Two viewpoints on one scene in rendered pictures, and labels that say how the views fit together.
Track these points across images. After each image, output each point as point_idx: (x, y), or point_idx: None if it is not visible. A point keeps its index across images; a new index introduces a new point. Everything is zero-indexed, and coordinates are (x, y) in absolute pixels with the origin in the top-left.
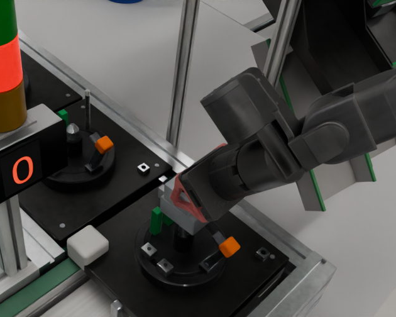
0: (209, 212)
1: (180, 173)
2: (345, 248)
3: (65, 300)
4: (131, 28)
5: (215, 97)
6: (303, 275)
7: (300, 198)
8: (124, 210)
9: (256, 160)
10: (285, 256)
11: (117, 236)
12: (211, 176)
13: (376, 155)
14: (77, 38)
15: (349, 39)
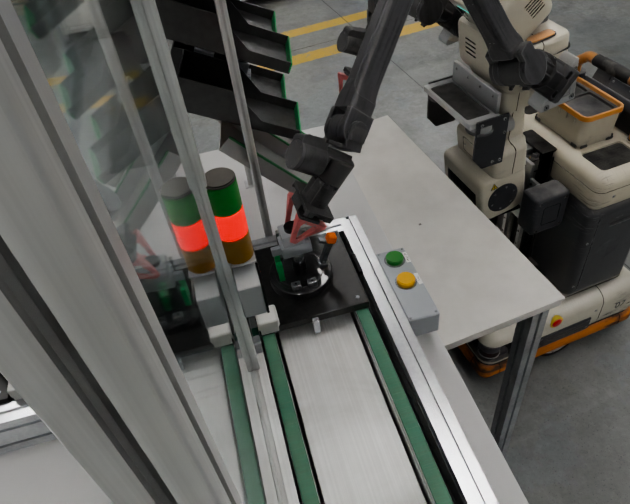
0: (329, 217)
1: (300, 216)
2: (332, 214)
3: (286, 354)
4: None
5: (303, 157)
6: (350, 230)
7: (284, 217)
8: None
9: (336, 169)
10: (335, 231)
11: (268, 302)
12: (313, 203)
13: None
14: None
15: (259, 104)
